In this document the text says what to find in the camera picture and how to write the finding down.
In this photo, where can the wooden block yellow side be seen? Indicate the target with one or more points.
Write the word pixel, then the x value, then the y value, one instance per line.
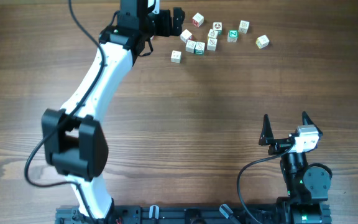
pixel 213 34

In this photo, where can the green letter Z block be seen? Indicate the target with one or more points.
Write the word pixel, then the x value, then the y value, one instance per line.
pixel 232 35

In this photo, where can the wooden block red letter side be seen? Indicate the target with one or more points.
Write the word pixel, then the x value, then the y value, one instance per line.
pixel 197 19

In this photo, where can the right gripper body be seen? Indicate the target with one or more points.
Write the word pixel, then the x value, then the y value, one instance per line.
pixel 279 146

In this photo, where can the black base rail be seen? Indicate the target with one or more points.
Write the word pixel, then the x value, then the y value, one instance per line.
pixel 265 213

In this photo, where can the wooden block with drawing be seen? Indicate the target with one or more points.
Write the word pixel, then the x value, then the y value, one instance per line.
pixel 212 44

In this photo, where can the wooden block pattern top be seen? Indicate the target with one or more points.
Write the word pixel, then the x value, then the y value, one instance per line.
pixel 243 27

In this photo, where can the yellow sided wooden block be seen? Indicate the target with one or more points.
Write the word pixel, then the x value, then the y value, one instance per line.
pixel 262 41

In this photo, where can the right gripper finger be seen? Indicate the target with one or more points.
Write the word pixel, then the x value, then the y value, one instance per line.
pixel 306 120
pixel 266 136

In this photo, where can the plain wooden base block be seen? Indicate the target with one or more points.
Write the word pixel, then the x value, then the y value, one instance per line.
pixel 176 56

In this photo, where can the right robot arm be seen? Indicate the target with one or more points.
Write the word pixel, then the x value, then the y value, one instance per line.
pixel 307 184

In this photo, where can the wooden block near centre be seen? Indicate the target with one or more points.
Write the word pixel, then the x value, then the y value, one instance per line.
pixel 186 35

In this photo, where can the wooden block animal face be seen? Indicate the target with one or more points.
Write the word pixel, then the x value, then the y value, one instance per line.
pixel 218 27

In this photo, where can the wooden block red U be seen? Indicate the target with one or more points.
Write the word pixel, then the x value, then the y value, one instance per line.
pixel 190 46

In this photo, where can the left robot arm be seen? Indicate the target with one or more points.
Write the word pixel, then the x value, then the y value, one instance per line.
pixel 74 141

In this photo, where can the wooden block teal side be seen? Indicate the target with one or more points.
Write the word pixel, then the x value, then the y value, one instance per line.
pixel 199 48

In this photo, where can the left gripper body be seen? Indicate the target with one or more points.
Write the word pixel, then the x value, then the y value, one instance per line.
pixel 159 25

